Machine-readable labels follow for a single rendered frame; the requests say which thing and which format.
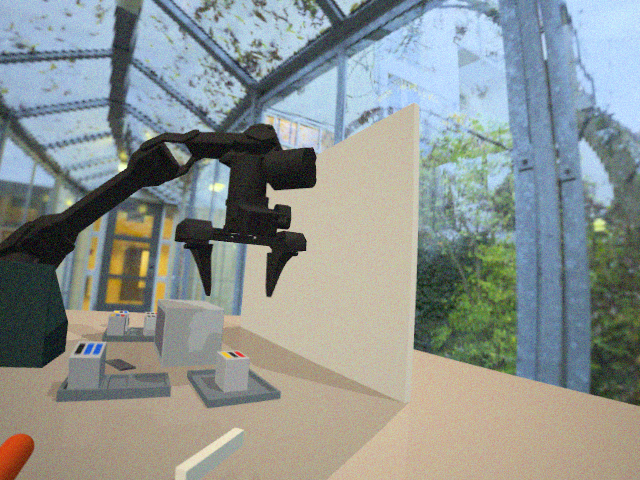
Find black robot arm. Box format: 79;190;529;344
0;123;317;270

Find beige flat panel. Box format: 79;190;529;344
240;102;420;403

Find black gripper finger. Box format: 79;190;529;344
265;251;298;298
183;242;214;296

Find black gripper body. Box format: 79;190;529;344
175;187;307;252

